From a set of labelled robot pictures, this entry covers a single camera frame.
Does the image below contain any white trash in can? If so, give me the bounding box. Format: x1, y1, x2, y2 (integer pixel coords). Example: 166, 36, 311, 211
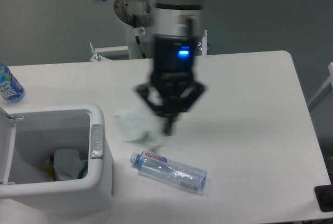
54, 148, 88, 181

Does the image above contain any clear plastic bottle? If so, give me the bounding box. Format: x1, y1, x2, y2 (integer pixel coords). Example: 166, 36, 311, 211
130, 151, 207, 193

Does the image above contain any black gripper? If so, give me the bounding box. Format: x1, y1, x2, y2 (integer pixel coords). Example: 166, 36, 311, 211
133, 9, 209, 136

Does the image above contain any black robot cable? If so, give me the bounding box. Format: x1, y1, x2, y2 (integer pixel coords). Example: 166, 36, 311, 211
132, 14, 147, 59

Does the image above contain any white metal base bracket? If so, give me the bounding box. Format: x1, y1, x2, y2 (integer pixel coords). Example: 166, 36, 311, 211
89, 29, 209, 62

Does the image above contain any blue labelled water bottle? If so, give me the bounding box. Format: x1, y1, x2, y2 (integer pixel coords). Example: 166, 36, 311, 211
1, 63, 25, 103

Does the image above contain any white frame at right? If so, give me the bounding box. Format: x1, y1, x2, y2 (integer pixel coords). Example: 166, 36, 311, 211
308, 63, 332, 112

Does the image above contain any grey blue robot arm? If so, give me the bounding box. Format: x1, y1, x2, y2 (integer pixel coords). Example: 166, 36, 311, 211
94, 0, 205, 136

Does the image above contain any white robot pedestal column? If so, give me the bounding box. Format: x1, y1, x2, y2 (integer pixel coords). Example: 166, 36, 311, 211
114, 0, 155, 59

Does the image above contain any white plastic trash can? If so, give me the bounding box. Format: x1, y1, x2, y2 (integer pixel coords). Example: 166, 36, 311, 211
1, 104, 114, 213

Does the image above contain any black table clamp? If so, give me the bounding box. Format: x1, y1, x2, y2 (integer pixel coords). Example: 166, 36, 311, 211
314, 185, 332, 213

